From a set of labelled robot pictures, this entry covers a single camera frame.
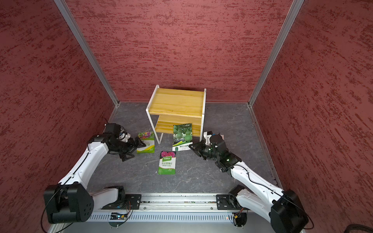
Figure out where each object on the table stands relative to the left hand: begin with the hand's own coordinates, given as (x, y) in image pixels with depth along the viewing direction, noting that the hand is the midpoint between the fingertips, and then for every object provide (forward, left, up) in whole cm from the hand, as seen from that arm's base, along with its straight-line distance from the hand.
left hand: (139, 153), depth 80 cm
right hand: (0, -27, +5) cm, 28 cm away
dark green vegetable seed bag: (+8, -24, +4) cm, 25 cm away
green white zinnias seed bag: (+16, +1, -11) cm, 20 cm away
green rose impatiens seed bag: (-1, -14, -11) cm, 18 cm away
